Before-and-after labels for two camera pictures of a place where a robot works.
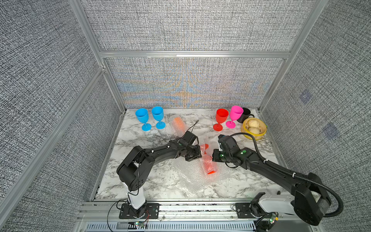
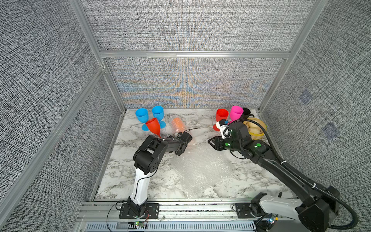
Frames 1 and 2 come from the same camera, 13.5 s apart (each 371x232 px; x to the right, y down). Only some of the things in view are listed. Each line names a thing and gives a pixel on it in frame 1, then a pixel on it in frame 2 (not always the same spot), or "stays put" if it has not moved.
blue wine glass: x=158 y=114 stays put
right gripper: x=215 y=155 → x=217 y=146
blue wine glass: x=143 y=117 stays put
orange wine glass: x=178 y=126 stays put
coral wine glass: x=208 y=163 → x=153 y=124
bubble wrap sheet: x=193 y=177 stays put
